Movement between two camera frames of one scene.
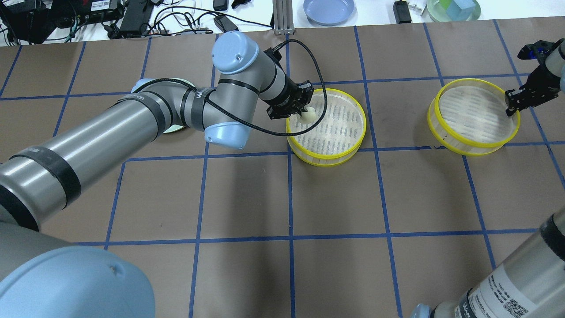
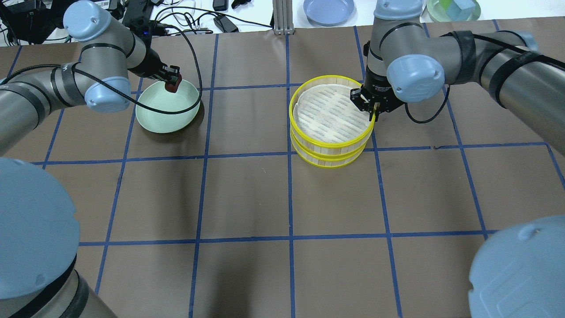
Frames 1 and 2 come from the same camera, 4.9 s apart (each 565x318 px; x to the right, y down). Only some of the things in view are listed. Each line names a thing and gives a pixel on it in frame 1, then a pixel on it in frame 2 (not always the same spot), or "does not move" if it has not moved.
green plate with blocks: [453, 10] does not move
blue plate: [328, 13] does not move
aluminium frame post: [283, 23] does not move
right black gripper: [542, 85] -> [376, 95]
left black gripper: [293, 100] -> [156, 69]
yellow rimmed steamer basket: [468, 117] -> [328, 128]
